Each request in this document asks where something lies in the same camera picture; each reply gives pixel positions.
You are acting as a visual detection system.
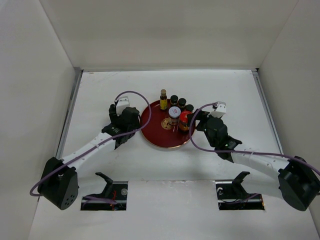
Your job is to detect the red-lid sauce jar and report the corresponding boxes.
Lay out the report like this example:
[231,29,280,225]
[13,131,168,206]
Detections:
[178,110,192,132]

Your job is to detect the black-cap spice bottle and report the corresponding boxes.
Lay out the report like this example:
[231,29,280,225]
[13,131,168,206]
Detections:
[170,95,179,107]
[178,98,187,109]
[185,104,194,113]

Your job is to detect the small yellow-label brown bottle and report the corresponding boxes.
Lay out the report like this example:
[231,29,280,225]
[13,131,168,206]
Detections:
[159,89,168,111]

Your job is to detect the white-lid jar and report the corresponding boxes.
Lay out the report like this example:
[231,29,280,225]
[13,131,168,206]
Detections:
[168,106,181,126]

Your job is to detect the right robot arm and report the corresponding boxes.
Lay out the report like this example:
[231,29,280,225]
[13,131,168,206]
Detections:
[190,108,320,211]

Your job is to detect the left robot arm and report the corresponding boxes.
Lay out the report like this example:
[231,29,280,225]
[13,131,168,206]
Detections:
[37,104,141,210]

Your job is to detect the round red lacquer tray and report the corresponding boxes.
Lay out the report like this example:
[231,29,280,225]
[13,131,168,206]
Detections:
[141,100,190,149]

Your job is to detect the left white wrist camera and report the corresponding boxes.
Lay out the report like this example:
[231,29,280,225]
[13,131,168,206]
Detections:
[114,96,130,116]

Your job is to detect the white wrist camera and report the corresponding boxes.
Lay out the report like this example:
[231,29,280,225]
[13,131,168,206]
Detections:
[209,101,227,119]
[114,96,130,116]

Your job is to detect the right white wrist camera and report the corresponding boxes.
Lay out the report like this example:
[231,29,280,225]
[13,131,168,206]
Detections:
[209,101,227,119]

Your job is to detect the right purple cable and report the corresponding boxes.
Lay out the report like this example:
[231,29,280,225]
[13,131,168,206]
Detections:
[189,101,320,173]

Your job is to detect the purple cable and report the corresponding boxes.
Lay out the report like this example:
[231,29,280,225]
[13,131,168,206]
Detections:
[29,90,152,197]
[189,101,320,173]

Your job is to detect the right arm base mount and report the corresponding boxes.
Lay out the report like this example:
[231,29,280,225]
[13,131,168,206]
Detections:
[215,171,265,211]

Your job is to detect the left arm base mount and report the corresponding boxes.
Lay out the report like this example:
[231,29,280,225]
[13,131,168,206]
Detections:
[80,172,129,211]

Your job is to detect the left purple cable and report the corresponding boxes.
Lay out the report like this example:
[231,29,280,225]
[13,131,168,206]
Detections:
[29,90,152,197]

